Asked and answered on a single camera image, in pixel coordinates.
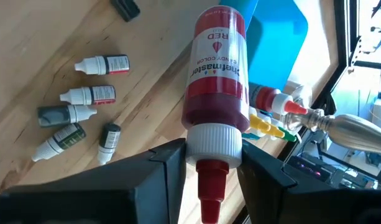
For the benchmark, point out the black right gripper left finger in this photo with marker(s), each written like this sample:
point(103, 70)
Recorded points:
point(153, 186)

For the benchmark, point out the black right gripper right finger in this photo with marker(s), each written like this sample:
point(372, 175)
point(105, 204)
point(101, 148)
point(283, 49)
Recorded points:
point(264, 193)

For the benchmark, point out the large green-tipped colouring bottle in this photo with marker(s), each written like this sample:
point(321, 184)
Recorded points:
point(289, 136)

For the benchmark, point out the small dark green dropper bottle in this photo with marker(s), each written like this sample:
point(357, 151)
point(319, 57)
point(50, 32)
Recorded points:
point(109, 137)

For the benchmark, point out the large orange-tipped colouring bottle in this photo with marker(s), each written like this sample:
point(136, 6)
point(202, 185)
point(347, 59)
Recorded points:
point(268, 98)

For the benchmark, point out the small red-striped dropper bottle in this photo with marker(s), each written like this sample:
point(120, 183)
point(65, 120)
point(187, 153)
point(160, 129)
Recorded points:
point(100, 95)

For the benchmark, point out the large red Chefmaster bottle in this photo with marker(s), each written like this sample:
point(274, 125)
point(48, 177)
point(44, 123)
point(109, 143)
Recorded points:
point(218, 93)

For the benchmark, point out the small dark blue dropper bottle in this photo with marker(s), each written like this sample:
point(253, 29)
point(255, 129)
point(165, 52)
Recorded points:
point(53, 115)

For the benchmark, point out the small orange-label dropper bottle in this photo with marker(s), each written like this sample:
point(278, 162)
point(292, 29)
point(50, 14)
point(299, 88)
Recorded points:
point(115, 64)

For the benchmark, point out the blue plastic bin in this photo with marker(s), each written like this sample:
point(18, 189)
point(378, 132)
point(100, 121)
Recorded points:
point(277, 46)

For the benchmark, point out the white-shaded silver table lamp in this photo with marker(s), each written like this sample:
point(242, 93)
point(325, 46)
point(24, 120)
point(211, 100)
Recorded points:
point(358, 132)

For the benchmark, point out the black table camera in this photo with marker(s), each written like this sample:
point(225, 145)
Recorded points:
point(125, 8)

